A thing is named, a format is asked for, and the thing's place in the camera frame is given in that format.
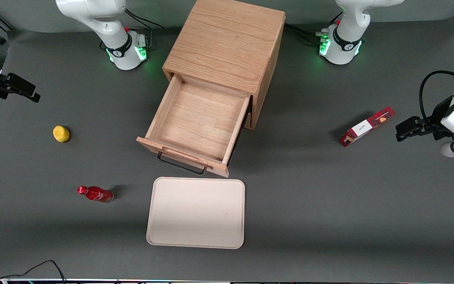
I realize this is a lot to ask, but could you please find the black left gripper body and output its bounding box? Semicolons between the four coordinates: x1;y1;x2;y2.
420;96;454;141

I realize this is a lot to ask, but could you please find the wooden cabinet drawer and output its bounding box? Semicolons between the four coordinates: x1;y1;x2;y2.
136;74;251;178

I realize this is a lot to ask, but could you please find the wooden two-drawer cabinet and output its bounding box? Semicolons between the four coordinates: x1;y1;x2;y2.
162;0;286;130

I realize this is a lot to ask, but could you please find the red tartan shortbread box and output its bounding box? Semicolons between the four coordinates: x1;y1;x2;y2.
339;106;396;148

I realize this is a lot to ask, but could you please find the yellow lemon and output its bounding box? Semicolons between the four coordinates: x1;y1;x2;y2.
53;125;71;143

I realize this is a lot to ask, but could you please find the red bottle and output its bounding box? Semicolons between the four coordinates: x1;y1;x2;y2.
77;185;114;204

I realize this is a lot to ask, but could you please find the beige rectangular tray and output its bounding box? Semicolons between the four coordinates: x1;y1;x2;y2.
146;177;246;250

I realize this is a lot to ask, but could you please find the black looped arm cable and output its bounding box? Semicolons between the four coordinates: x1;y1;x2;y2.
419;70;454;121

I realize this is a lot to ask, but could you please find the black arm base cable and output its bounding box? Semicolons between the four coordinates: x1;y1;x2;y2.
124;8;165;50
285;22;324;45

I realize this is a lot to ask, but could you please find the thin black cable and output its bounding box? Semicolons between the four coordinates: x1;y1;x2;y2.
0;260;68;284

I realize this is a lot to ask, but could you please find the black metal drawer handle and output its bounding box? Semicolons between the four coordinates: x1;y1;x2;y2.
157;151;208;176

